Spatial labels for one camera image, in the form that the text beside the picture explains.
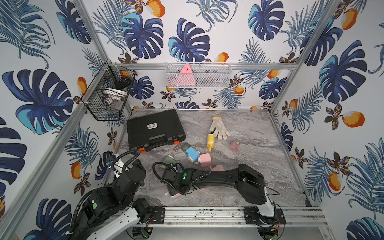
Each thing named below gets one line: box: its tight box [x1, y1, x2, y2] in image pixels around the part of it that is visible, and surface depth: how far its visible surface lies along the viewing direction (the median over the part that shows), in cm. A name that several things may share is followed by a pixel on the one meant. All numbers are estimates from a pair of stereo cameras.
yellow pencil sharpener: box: [206, 133, 215, 152], surface depth 98 cm
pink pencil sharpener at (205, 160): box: [198, 153, 212, 168], surface depth 90 cm
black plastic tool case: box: [127, 109, 186, 154], surface depth 100 cm
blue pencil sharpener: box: [185, 146, 200, 163], surface depth 92 cm
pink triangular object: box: [177, 63, 196, 86], surface depth 92 cm
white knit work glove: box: [209, 116, 231, 141], surface depth 109 cm
